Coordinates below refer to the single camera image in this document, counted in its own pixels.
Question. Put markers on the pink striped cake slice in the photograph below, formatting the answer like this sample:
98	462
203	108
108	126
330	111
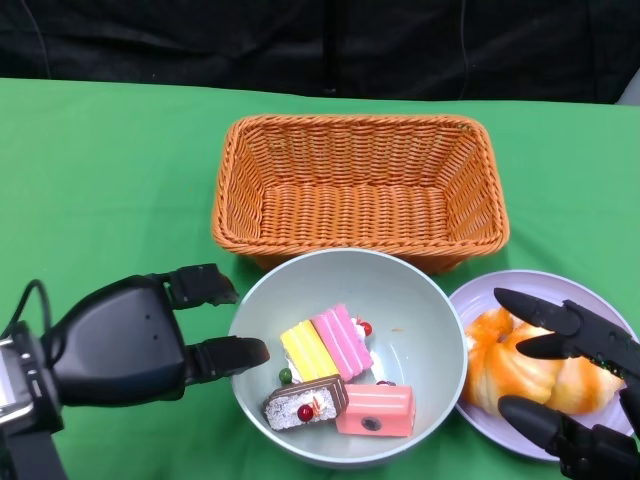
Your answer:
345	340

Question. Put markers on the chocolate cake slice with cherry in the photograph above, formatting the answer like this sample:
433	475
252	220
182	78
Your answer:
290	405

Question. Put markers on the orange wicker basket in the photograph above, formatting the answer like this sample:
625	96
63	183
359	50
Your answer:
350	210

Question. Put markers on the pale grey background object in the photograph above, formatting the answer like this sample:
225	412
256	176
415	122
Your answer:
632	95

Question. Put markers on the pale lavender plate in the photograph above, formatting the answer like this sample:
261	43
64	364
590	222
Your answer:
475	300

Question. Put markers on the grey-green bowl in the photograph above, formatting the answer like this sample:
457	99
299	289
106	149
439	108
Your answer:
350	280

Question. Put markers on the black backdrop curtain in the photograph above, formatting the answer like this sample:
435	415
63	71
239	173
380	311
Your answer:
200	40

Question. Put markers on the yellow striped cake slice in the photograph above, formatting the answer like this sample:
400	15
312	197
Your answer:
307	350

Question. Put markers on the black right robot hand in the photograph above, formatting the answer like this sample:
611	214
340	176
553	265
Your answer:
605	340

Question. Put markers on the salmon pink cake block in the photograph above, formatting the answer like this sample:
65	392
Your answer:
380	405

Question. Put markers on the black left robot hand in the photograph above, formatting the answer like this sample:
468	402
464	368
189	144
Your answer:
120	340

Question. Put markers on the green tablecloth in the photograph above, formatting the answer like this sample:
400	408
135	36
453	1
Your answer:
100	175

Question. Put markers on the orange striped bread bun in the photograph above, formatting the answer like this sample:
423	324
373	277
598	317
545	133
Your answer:
580	385
500	370

